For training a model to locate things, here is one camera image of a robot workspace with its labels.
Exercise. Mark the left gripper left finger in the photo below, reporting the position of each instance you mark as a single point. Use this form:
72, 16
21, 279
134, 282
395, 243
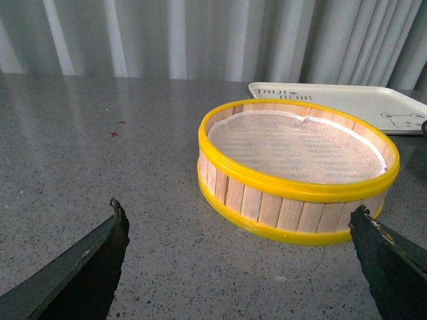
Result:
78, 284

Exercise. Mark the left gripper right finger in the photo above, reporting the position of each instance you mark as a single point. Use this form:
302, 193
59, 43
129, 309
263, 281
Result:
394, 267

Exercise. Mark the beige black-rimmed plate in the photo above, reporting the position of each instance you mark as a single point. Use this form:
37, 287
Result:
424, 128

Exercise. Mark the white bear-print serving tray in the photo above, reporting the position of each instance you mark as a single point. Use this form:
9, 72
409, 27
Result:
388, 110

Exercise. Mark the yellow-rimmed bamboo steamer basket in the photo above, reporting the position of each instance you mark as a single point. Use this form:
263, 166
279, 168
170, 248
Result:
281, 209

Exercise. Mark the white steamer cloth liner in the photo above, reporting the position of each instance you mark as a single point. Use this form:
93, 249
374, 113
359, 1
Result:
305, 149

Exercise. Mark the grey pleated curtain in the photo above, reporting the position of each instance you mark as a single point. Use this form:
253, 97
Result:
378, 43

